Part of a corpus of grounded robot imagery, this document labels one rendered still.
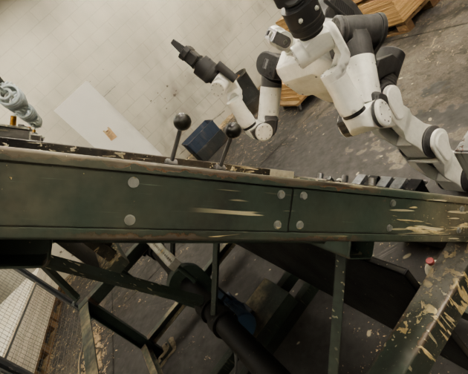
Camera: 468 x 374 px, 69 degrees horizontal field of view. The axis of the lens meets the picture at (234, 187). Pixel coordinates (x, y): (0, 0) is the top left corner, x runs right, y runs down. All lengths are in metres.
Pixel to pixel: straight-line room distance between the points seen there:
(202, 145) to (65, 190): 5.16
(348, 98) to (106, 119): 4.31
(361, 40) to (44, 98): 5.82
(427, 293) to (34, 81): 6.20
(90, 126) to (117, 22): 2.20
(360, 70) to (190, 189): 0.72
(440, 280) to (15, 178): 0.95
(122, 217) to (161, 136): 6.04
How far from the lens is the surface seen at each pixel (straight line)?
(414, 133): 1.66
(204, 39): 6.77
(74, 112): 5.06
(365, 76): 1.09
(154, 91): 6.49
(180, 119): 0.71
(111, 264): 2.10
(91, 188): 0.48
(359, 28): 1.15
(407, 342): 1.00
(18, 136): 1.22
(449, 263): 1.07
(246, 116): 1.47
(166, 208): 0.50
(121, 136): 5.05
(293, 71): 1.30
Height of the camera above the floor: 1.63
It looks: 23 degrees down
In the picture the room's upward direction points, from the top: 43 degrees counter-clockwise
